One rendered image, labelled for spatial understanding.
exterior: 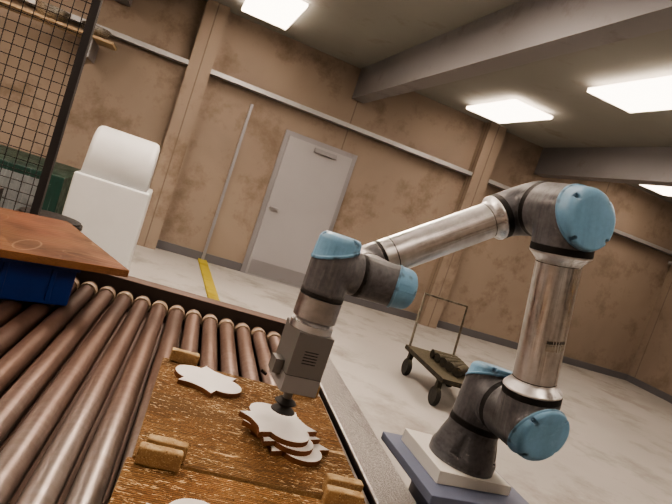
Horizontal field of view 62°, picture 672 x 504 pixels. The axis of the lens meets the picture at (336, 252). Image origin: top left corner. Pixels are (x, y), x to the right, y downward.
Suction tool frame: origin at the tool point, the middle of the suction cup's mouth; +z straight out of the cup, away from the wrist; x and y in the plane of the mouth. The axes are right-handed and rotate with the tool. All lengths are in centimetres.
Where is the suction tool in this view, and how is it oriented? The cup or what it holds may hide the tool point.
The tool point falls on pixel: (282, 410)
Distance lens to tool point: 100.4
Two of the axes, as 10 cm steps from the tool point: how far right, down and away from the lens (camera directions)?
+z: -3.2, 9.4, 0.8
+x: 8.9, 2.7, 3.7
